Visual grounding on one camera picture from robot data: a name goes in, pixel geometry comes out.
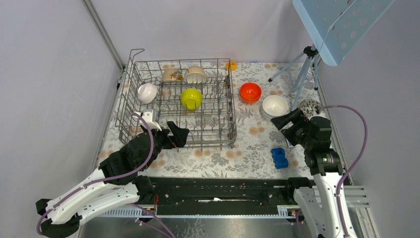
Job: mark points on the floral tablecloth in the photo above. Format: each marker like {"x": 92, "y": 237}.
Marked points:
{"x": 249, "y": 156}

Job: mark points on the orange plastic bowl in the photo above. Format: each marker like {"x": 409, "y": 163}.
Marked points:
{"x": 250, "y": 101}
{"x": 250, "y": 91}

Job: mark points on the white ribbed ceramic bowl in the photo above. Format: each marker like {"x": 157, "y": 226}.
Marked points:
{"x": 275, "y": 106}

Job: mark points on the beige ribbed ceramic bowl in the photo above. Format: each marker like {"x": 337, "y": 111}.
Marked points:
{"x": 195, "y": 74}

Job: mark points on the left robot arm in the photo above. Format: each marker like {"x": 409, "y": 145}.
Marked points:
{"x": 114, "y": 183}

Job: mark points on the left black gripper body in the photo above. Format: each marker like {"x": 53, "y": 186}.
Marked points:
{"x": 161, "y": 136}

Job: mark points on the blue toy car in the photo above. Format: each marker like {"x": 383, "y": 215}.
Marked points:
{"x": 279, "y": 158}

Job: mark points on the yellow-green plastic bowl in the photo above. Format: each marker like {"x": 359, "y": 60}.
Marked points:
{"x": 191, "y": 98}

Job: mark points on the beige floral ceramic bowl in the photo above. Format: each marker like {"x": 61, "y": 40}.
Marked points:
{"x": 172, "y": 74}

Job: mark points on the small white ceramic bowl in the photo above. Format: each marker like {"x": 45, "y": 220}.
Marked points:
{"x": 147, "y": 92}

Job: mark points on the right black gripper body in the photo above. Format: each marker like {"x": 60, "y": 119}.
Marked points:
{"x": 304, "y": 140}

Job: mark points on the yellow plastic toy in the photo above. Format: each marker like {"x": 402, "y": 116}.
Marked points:
{"x": 231, "y": 65}

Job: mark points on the grey wire dish rack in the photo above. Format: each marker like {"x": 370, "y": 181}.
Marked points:
{"x": 212, "y": 124}

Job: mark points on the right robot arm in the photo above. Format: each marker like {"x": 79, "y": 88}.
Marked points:
{"x": 330, "y": 217}

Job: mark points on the light blue perforated stand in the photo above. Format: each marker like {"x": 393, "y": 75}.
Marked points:
{"x": 335, "y": 27}

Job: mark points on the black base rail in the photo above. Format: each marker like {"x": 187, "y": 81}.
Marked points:
{"x": 220, "y": 197}

